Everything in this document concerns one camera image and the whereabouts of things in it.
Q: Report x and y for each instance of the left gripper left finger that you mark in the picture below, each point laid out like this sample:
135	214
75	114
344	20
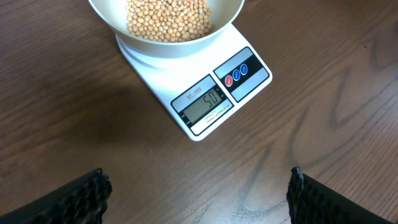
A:
81	201

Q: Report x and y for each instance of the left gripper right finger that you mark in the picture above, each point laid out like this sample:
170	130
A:
311	202

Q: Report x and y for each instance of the white digital kitchen scale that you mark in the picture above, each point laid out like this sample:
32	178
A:
203	90

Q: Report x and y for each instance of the soybeans in bowl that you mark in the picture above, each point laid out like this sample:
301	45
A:
168	20

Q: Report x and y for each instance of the white ceramic bowl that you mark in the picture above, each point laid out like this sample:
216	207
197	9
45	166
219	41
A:
113	12

